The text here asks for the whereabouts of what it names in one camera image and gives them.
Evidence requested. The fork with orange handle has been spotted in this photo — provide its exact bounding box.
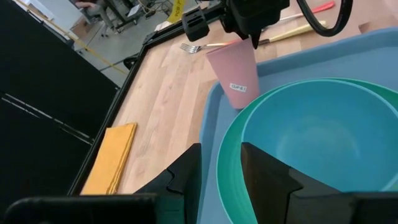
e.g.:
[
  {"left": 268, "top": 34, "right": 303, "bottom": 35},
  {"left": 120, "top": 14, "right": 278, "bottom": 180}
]
[{"left": 179, "top": 39, "right": 242, "bottom": 54}]

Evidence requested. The yellow cable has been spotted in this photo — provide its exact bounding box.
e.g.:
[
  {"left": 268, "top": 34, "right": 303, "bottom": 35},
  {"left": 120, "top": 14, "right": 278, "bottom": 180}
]
[{"left": 14, "top": 0, "right": 130, "bottom": 76}]

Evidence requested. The blue plastic bowl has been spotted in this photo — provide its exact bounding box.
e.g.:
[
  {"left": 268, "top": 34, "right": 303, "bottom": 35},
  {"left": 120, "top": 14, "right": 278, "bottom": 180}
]
[{"left": 241, "top": 78, "right": 398, "bottom": 192}]

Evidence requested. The orange napkin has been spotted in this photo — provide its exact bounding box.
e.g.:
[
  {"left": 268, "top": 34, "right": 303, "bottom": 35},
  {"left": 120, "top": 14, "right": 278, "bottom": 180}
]
[{"left": 80, "top": 122, "right": 138, "bottom": 196}]

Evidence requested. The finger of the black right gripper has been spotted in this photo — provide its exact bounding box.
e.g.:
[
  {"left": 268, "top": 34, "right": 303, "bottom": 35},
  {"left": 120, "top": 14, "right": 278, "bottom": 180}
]
[{"left": 248, "top": 28, "right": 261, "bottom": 50}]

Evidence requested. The blue plastic tray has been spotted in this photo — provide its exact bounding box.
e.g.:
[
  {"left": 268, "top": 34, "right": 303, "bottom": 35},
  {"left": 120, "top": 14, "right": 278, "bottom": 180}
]
[{"left": 197, "top": 27, "right": 398, "bottom": 224}]

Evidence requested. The yellow cable tag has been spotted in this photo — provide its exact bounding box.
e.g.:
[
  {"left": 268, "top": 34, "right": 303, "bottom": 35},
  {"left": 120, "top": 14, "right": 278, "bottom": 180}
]
[{"left": 167, "top": 0, "right": 187, "bottom": 24}]

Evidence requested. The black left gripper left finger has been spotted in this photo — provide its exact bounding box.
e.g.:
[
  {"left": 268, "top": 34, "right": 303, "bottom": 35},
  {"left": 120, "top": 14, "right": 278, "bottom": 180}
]
[{"left": 133, "top": 142, "right": 202, "bottom": 224}]

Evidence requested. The spoon with orange handle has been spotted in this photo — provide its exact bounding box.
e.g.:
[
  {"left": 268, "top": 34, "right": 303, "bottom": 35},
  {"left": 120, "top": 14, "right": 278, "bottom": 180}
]
[{"left": 278, "top": 0, "right": 336, "bottom": 22}]

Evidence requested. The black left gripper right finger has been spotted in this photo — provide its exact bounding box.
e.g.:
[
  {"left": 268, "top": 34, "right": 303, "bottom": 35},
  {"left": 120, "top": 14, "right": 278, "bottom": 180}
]
[{"left": 241, "top": 142, "right": 346, "bottom": 224}]

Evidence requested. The person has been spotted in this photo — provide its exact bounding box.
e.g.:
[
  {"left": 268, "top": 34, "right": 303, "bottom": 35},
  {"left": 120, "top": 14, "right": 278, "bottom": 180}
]
[{"left": 74, "top": 0, "right": 116, "bottom": 32}]

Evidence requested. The knife with yellow handle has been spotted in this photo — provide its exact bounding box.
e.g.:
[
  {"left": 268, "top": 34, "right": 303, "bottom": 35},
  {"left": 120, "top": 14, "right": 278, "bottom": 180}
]
[{"left": 257, "top": 20, "right": 328, "bottom": 46}]

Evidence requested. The teal plastic plate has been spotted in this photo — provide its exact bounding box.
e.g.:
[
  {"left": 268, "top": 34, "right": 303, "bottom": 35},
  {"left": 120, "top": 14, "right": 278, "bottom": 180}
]
[{"left": 216, "top": 77, "right": 398, "bottom": 224}]

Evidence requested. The pink plastic cup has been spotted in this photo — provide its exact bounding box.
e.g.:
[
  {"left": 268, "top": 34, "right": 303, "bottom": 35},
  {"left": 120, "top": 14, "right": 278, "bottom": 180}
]
[{"left": 205, "top": 37, "right": 261, "bottom": 110}]

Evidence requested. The black metal table frame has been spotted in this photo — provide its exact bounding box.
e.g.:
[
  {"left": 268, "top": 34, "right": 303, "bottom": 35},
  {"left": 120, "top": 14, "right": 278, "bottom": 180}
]
[{"left": 67, "top": 0, "right": 226, "bottom": 197}]

